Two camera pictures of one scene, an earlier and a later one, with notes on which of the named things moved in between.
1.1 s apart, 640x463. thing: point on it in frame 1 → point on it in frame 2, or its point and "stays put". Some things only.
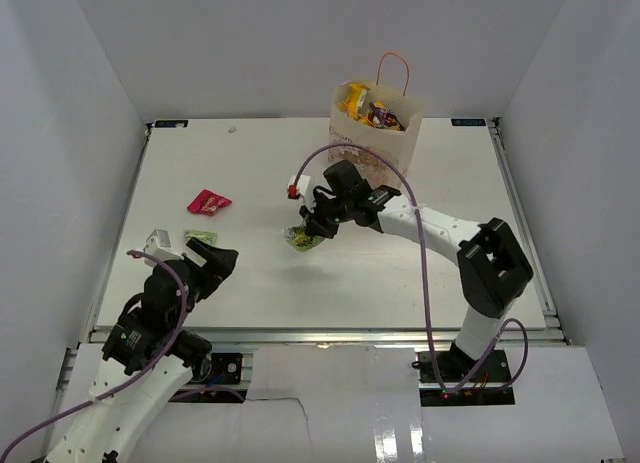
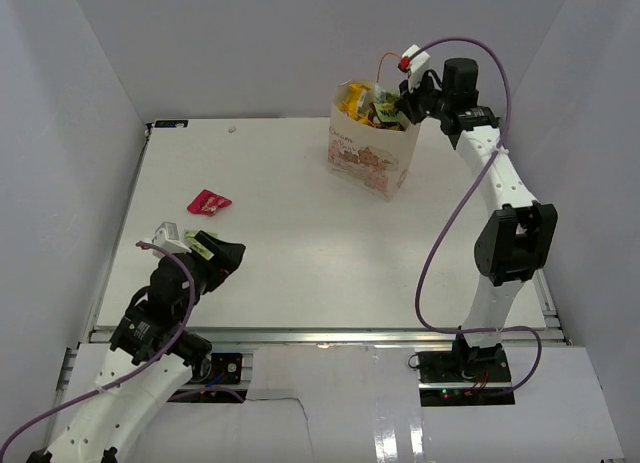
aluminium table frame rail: [349, 336] stays put
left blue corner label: [171, 123] stays put
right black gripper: [315, 224] → [407, 103]
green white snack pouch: [297, 237] → [385, 105]
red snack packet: [207, 202] stays put
